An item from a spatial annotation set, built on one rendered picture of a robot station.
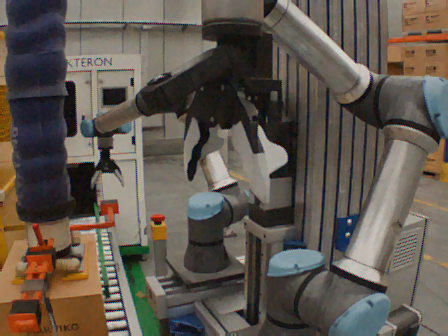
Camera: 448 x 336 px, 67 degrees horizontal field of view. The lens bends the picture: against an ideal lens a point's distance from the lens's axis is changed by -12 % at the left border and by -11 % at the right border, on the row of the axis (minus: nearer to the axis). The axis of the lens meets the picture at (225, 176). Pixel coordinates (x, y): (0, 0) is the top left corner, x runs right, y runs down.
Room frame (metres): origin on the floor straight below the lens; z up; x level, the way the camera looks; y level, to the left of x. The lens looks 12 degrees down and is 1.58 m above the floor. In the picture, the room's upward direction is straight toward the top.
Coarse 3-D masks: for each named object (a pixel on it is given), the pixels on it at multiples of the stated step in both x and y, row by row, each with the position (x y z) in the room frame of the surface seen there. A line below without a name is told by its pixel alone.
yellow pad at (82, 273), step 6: (72, 246) 1.38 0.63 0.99; (84, 246) 1.44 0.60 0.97; (84, 252) 1.37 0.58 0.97; (66, 258) 1.30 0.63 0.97; (78, 258) 1.30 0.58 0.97; (84, 258) 1.31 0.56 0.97; (84, 264) 1.26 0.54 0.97; (78, 270) 1.20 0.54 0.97; (84, 270) 1.21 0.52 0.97; (66, 276) 1.16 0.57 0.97; (72, 276) 1.16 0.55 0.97; (78, 276) 1.17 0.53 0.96; (84, 276) 1.17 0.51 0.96
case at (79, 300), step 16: (16, 256) 1.33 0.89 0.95; (96, 256) 1.39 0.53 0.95; (96, 272) 1.24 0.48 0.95; (0, 288) 1.05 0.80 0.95; (16, 288) 1.07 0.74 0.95; (64, 288) 1.10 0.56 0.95; (80, 288) 1.11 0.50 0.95; (96, 288) 1.12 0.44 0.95; (0, 304) 0.96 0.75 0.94; (64, 304) 1.04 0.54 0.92; (80, 304) 1.06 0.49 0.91; (96, 304) 1.08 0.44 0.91; (0, 320) 0.96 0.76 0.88; (48, 320) 1.02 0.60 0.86; (64, 320) 1.04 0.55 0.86; (80, 320) 1.06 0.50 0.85; (96, 320) 1.07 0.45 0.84
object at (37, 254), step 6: (36, 246) 1.09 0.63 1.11; (42, 246) 1.09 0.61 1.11; (48, 246) 1.10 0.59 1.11; (30, 252) 1.06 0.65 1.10; (36, 252) 1.07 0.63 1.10; (42, 252) 1.07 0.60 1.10; (48, 252) 1.07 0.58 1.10; (54, 252) 1.07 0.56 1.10; (30, 258) 1.01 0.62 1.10; (36, 258) 1.01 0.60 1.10; (42, 258) 1.02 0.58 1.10; (48, 258) 1.03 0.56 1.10; (54, 258) 1.08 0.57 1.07; (30, 264) 1.00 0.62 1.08; (54, 264) 1.04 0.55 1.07; (48, 270) 1.02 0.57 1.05
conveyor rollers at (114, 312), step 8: (80, 232) 2.70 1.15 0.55; (88, 232) 2.71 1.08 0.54; (96, 232) 2.73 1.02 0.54; (96, 240) 2.56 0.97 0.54; (104, 240) 2.58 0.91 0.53; (96, 248) 2.40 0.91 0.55; (104, 248) 2.41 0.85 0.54; (104, 256) 2.26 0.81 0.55; (112, 272) 2.08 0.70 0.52; (112, 280) 1.93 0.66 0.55; (112, 288) 1.83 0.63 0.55; (104, 296) 1.74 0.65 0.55; (112, 296) 1.75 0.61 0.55; (104, 304) 1.65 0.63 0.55; (112, 304) 1.66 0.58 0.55; (120, 304) 1.67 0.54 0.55; (112, 312) 1.58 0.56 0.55; (120, 312) 1.59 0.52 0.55; (112, 320) 1.56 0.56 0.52; (120, 320) 1.57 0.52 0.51; (112, 328) 1.47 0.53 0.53; (120, 328) 1.48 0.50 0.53
